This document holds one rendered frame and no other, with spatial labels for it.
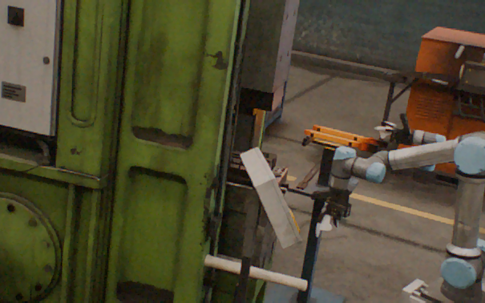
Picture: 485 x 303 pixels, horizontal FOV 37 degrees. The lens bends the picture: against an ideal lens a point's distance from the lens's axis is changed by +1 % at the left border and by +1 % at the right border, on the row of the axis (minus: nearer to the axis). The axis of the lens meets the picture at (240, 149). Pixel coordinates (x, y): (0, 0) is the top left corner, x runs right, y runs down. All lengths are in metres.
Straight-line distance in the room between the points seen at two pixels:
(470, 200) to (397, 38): 8.22
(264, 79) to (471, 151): 0.98
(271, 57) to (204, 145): 0.47
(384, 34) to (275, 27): 7.77
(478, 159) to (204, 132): 1.07
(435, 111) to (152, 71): 4.00
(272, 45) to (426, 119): 3.73
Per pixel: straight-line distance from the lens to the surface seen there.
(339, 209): 2.74
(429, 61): 6.55
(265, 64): 3.04
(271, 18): 3.01
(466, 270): 2.63
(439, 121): 6.60
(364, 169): 2.67
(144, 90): 3.01
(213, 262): 3.14
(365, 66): 10.83
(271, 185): 2.56
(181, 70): 2.94
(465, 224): 2.60
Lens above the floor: 2.07
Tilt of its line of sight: 18 degrees down
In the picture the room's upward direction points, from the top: 8 degrees clockwise
